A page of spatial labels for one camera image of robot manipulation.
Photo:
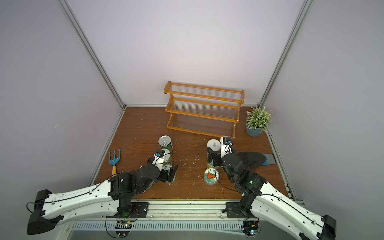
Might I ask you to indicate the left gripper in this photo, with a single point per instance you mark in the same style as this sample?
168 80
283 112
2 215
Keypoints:
163 173

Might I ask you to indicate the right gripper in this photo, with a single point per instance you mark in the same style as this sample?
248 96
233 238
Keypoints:
216 156

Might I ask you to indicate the white green seed can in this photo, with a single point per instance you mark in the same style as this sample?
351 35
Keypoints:
167 158

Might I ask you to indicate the strawberry seed can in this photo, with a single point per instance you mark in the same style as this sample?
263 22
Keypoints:
211 176

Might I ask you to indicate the watermelon seed can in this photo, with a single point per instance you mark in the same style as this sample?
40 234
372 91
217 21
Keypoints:
166 143

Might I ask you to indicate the yellow green lidded seed jar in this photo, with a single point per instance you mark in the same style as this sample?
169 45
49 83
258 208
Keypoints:
214 162

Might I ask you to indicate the white black seed can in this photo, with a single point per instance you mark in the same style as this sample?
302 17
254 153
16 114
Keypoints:
214 147

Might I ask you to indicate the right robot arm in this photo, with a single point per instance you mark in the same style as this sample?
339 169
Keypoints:
260 199

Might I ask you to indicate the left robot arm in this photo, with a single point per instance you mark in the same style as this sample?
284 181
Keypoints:
112 197

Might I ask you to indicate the wooden three-tier shelf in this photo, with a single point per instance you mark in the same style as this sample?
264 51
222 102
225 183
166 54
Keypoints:
202 110

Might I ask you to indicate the potted green plant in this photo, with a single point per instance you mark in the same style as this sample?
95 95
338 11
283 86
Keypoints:
257 121

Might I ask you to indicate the left controller board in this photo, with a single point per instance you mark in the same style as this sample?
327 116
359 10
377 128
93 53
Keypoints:
123 228

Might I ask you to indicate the controller board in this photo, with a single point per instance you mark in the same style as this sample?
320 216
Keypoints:
123 228
251 228

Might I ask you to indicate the right controller board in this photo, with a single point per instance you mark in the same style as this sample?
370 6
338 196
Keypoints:
251 228

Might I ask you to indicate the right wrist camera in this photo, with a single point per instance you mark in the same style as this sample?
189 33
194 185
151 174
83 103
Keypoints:
226 146

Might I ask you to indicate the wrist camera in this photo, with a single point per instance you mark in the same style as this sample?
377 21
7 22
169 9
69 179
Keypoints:
226 146
157 159

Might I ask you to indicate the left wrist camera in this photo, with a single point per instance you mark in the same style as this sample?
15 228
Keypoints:
157 159

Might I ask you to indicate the aluminium rail frame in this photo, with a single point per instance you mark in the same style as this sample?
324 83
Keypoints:
166 215

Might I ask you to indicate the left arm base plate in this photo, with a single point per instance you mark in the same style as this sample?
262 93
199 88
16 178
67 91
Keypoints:
134 210

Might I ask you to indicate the blue garden fork yellow handle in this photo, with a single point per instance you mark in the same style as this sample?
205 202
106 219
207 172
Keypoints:
113 160

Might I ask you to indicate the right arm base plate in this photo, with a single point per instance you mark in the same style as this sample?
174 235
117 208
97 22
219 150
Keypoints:
237 210

